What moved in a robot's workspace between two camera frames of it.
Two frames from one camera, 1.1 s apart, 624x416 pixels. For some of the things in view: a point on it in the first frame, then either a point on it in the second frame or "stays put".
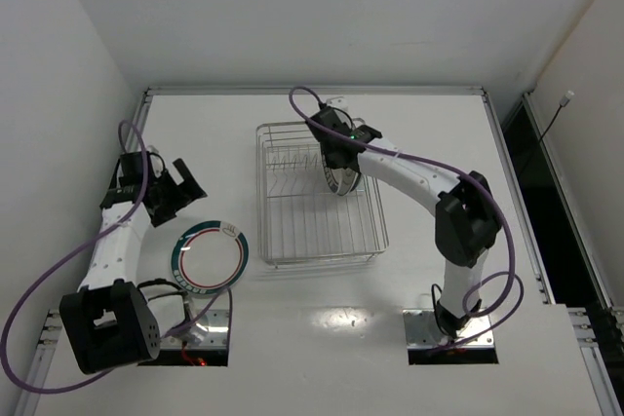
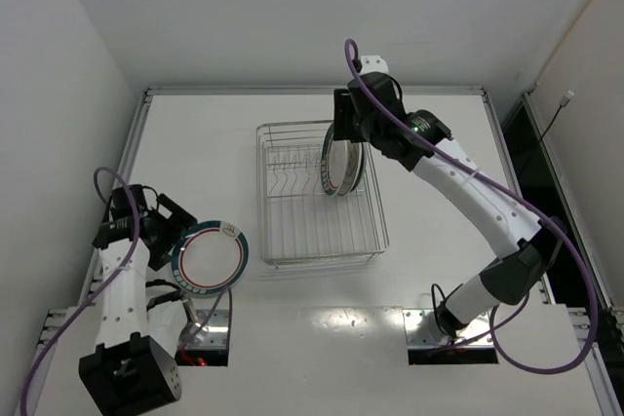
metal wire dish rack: [300, 219] stays put
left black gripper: [172, 193] -> [176, 214]
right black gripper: [336, 158] -> [341, 114]
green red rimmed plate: [210, 257] stays put
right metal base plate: [421, 329] stays put
